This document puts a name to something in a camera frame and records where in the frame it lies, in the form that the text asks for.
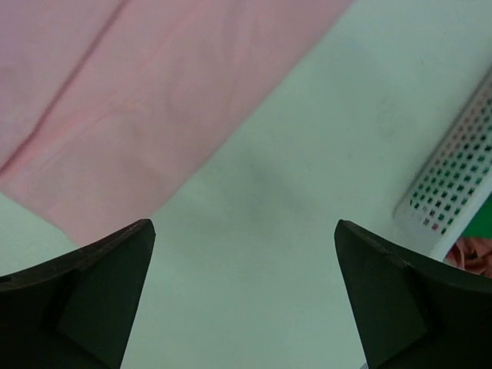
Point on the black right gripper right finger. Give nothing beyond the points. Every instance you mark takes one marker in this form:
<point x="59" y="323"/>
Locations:
<point x="410" y="310"/>

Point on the white plastic basket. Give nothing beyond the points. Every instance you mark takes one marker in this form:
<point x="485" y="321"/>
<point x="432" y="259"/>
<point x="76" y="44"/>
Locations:
<point x="453" y="184"/>

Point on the green t shirt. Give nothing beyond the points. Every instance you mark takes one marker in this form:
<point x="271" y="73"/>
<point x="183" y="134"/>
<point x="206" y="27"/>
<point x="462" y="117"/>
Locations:
<point x="481" y="224"/>

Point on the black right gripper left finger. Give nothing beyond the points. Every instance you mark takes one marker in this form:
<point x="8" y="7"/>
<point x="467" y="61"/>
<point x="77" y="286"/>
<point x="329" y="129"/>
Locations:
<point x="77" y="310"/>

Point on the dark pink t shirt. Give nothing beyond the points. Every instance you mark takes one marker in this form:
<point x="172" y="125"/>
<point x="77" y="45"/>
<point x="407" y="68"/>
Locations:
<point x="471" y="254"/>

